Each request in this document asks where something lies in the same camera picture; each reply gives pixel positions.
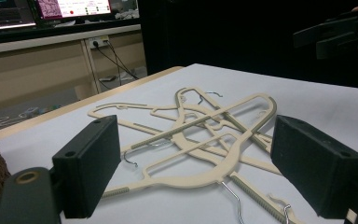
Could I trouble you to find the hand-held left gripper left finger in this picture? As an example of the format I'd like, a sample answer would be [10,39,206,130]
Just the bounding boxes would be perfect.
[51,115,122,219]

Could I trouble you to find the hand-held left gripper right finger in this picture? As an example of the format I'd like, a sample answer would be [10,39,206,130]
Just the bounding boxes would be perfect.
[269,114,358,219]

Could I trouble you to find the cream plastic clothes hanger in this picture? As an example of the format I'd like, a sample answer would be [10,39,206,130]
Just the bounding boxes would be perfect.
[101,92,278,224]
[87,91,273,150]
[122,88,282,175]
[173,87,307,224]

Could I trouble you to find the white table sheet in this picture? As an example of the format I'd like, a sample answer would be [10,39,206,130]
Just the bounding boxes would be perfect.
[0,63,358,224]

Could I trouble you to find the black curtain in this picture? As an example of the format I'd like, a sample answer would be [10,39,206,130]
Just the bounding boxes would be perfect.
[137,0,358,91]

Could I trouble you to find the wooden shelf unit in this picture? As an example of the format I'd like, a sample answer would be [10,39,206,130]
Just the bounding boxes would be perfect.
[0,23,147,114]

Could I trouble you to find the white power socket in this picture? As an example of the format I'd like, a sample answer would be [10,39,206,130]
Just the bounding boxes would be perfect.
[88,35,111,49]

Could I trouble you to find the computer monitor with bright screen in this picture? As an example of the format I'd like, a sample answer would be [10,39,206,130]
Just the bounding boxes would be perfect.
[27,0,140,27]

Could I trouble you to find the computer monitor with dark screen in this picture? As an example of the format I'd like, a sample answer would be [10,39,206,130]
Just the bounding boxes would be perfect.
[0,0,39,33]

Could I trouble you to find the black desk cables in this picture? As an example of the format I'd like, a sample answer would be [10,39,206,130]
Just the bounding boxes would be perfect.
[92,40,140,91]

